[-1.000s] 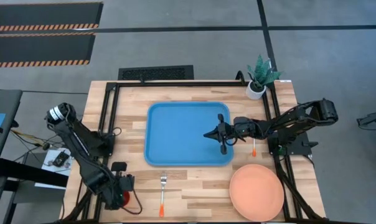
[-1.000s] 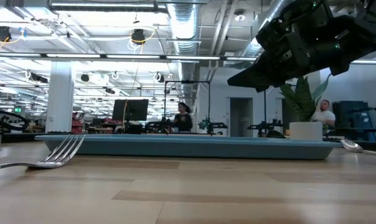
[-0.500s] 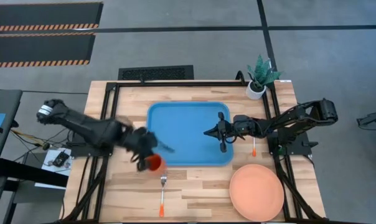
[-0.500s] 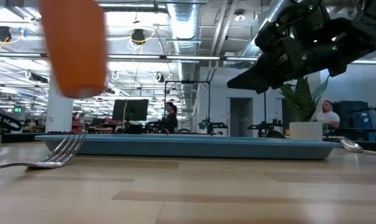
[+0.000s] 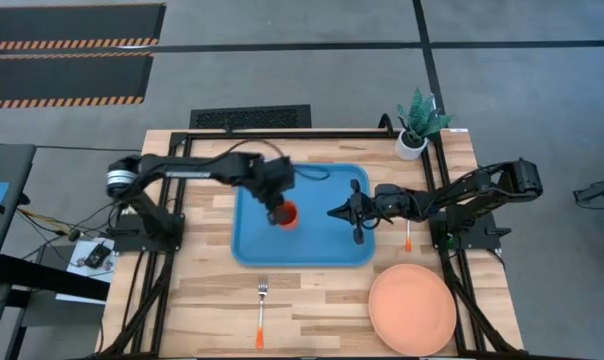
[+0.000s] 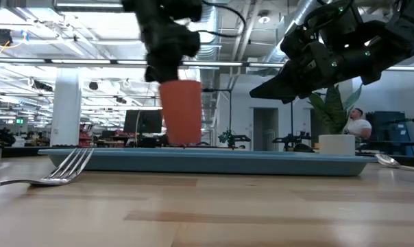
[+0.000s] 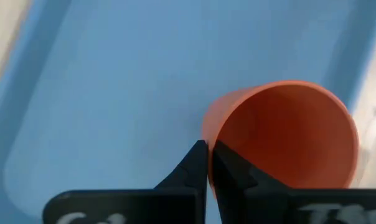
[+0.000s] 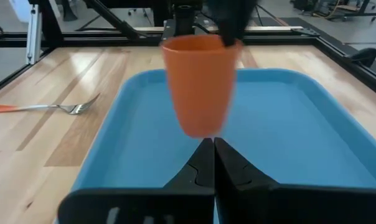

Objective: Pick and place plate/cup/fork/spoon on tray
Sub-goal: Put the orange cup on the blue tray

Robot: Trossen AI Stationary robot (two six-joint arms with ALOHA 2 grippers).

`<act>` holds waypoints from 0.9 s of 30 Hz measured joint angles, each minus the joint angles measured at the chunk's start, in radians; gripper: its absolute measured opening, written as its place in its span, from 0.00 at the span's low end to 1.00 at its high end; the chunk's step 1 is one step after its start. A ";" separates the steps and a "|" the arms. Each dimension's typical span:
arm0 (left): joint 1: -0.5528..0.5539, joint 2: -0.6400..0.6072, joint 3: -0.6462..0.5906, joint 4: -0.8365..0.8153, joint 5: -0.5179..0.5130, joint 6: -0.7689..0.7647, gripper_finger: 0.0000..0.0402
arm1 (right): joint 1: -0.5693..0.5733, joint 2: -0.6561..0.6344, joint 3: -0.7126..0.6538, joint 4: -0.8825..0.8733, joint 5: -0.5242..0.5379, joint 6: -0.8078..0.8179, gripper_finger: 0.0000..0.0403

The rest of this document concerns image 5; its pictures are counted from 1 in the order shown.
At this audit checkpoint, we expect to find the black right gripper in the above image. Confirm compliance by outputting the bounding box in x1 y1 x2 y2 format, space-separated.
326 178 416 247

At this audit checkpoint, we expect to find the small black controller device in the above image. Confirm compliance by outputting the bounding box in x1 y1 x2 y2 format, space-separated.
83 241 113 269

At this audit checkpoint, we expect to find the black floor vent grille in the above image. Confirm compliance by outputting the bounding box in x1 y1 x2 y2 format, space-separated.
188 103 314 131

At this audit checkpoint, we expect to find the white paper sheet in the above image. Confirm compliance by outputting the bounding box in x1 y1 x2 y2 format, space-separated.
65 238 116 276

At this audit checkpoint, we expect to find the metal fork orange handle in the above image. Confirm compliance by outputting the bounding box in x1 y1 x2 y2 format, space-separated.
255 274 270 351

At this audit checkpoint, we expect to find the bundle of loose cables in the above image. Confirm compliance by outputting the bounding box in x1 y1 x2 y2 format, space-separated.
15 198 124 247

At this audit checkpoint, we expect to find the dark grey side table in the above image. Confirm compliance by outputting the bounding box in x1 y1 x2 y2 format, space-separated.
0 143 38 289

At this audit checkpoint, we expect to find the green snake plant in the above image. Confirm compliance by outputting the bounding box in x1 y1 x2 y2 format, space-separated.
395 87 456 147

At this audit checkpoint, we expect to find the blue plastic tray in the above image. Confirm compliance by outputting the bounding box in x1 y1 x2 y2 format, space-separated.
230 162 377 269

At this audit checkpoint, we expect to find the orange cup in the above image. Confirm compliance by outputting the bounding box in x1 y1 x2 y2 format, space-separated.
274 199 300 232

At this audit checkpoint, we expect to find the black aluminium table frame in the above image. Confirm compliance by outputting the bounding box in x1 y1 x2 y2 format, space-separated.
96 127 529 360

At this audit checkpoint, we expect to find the black hazard-striped floor mat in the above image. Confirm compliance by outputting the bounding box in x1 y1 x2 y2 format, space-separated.
0 52 155 111
0 2 168 52

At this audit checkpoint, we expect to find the dark grey equipment stand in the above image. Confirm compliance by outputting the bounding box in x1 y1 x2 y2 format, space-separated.
572 173 604 211

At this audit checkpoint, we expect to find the orange round plate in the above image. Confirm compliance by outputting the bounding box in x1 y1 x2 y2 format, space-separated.
367 262 459 358

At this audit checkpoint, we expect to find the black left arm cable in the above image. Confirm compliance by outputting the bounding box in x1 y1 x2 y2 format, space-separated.
206 138 332 182

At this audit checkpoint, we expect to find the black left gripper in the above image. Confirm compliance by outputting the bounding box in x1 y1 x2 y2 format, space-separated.
253 155 298 228

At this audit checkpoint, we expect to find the white plant pot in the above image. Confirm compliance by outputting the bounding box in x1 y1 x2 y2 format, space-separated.
393 129 430 162

